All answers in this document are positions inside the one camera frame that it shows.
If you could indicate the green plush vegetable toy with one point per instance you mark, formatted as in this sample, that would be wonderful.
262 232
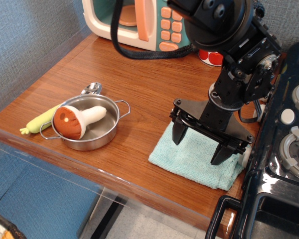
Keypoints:
40 122

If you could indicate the white stove knob middle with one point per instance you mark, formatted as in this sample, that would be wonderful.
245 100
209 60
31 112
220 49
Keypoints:
259 118

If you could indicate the orange plush toy corner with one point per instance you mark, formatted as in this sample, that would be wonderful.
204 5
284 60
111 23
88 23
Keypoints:
9 230

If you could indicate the metal spoon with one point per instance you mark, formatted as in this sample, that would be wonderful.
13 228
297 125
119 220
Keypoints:
93 88

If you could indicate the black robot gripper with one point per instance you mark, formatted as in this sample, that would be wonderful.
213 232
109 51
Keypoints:
215 119

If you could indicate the stainless steel pan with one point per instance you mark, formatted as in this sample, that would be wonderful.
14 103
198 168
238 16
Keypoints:
101 132

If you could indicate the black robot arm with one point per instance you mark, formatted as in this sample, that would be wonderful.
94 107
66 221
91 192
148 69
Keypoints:
250 56

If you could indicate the white stove knob front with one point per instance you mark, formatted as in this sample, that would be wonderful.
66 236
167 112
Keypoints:
244 158

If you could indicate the white stove knob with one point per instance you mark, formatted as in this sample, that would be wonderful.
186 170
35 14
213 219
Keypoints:
259 118
244 158

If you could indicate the toy microwave teal and cream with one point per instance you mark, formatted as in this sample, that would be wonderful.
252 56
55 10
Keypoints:
145 24

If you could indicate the black toy stove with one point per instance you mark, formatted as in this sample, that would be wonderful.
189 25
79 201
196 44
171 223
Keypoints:
269 207

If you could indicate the tomato sauce can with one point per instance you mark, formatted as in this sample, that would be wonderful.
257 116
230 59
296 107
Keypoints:
210 58

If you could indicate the light blue cloth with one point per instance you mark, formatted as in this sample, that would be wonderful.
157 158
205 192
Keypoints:
191 160

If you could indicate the plush mushroom toy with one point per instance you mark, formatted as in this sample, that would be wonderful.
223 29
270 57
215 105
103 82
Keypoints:
71 123

